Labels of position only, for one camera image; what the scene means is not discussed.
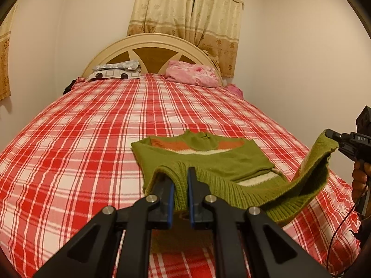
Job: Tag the green orange striped knit sweater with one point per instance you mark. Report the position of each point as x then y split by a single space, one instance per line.
232 162

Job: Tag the person's right hand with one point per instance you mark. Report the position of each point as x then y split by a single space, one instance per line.
359 179

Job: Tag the pink crumpled cloth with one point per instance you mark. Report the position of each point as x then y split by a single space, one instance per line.
234 89

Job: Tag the beige floral curtain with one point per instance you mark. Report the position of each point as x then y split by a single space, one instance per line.
5 58
159 8
220 26

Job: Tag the pink floral pillow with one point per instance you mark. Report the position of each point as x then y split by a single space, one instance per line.
192 73

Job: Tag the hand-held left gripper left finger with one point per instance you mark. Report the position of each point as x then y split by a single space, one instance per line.
171 205

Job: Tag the cream arched bed headboard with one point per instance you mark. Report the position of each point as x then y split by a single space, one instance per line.
150 54

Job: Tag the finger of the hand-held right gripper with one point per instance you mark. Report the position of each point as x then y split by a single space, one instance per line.
345 149
333 134

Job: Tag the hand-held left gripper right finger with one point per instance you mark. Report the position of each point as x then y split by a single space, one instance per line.
189 199

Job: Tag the dark cloth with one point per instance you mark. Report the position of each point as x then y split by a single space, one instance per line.
69 87

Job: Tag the red plaid bed sheet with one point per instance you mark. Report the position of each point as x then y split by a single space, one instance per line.
116 121

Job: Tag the grey and white pillows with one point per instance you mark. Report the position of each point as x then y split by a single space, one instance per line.
118 65

